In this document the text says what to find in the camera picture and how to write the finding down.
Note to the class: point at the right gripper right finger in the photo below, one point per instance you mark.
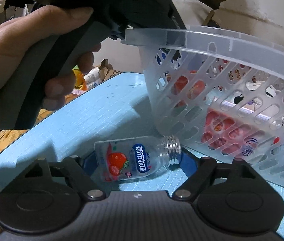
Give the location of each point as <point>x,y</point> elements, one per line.
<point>198,171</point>

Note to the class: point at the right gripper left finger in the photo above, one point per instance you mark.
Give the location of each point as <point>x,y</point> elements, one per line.
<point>78,172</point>

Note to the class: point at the strawberry milk glass bottle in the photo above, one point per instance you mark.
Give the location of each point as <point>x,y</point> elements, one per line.
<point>136,158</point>

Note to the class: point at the translucent white laundry basket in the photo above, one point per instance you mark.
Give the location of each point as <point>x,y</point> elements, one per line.
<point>225,60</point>

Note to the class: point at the grey plush doll toy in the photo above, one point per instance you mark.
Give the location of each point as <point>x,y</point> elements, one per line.
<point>255,93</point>

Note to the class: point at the person's left hand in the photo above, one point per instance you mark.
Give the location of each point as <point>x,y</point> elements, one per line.
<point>17,35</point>

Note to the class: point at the red small box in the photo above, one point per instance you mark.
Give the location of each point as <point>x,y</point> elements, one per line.
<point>217,130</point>

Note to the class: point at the brown paper burger bag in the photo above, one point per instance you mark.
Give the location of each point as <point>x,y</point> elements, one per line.
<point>106,70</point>

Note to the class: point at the white snack packet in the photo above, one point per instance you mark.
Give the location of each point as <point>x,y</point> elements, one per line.
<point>92,79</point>

